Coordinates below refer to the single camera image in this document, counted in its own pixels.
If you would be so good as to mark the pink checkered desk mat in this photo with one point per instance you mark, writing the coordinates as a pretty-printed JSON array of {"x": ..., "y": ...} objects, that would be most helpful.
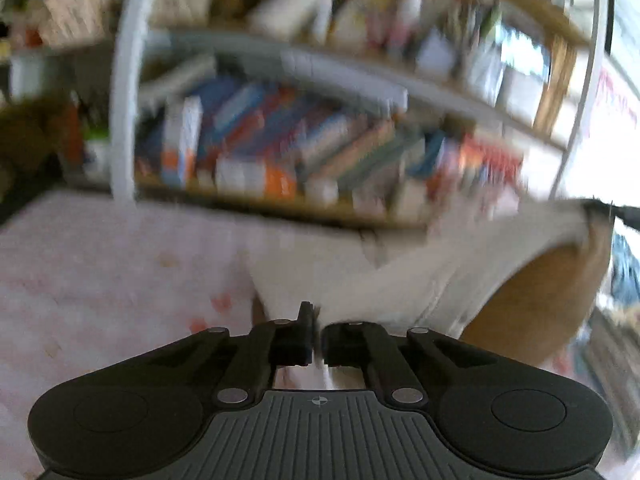
[{"x": 86, "y": 283}]

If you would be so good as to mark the cream white t-shirt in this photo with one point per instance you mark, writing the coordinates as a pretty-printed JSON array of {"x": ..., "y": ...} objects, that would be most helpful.
[{"x": 519, "y": 286}]

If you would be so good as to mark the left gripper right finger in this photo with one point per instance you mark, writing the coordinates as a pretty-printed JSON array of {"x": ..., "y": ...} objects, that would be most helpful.
[{"x": 368, "y": 347}]

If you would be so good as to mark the usmile white orange box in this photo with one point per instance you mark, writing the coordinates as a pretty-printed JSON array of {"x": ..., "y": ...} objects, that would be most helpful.
[{"x": 181, "y": 131}]

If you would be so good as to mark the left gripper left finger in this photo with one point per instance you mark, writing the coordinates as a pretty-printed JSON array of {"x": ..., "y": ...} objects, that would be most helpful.
[{"x": 268, "y": 347}]

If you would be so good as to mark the row of leaning books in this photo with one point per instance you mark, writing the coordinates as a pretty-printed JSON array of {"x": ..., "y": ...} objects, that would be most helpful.
[{"x": 266, "y": 144}]

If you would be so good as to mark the white wooden bookshelf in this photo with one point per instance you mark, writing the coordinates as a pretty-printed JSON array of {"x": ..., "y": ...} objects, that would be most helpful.
[{"x": 518, "y": 73}]

